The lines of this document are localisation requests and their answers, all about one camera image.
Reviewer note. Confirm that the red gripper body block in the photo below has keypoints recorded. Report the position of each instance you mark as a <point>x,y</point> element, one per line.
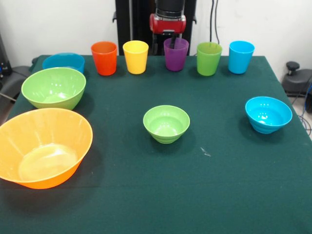
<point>168,24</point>

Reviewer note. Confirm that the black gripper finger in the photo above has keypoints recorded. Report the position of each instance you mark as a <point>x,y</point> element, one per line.
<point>154,45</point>
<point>173,42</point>

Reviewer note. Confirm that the purple cup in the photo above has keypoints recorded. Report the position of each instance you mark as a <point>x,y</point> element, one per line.
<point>176,61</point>

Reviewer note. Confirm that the small green bowl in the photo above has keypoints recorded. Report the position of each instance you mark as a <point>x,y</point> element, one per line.
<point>166,124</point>

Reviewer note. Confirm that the yellow cup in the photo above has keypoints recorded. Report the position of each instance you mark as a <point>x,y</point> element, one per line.
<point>135,61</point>

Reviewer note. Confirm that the green cup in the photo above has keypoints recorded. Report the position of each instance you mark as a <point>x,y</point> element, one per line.
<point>209,61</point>

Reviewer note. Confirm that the red-orange cup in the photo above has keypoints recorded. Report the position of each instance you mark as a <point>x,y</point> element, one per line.
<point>104,61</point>

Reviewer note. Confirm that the blue cup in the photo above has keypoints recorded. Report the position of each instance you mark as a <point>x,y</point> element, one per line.
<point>240,58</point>

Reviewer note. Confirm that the large blue bowl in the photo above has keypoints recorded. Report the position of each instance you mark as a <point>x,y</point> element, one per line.
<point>63,61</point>

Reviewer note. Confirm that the large green bowl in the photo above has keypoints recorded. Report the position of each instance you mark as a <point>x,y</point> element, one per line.
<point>53,87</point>

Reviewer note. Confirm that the small cyan bowl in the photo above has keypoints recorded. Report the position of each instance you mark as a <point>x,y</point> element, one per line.
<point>268,114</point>

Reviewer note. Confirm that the grey base with black knob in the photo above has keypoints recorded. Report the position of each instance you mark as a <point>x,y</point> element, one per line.
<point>296,83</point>

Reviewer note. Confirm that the dark green tablecloth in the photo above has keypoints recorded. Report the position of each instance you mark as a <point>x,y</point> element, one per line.
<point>170,182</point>

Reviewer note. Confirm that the grey floor base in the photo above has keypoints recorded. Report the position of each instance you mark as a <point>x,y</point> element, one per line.
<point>14,80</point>

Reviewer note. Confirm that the black equipment box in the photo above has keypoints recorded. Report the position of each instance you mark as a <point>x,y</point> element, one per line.
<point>4,61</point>

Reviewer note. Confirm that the large orange bowl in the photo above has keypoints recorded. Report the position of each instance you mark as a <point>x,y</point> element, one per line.
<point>44,151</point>

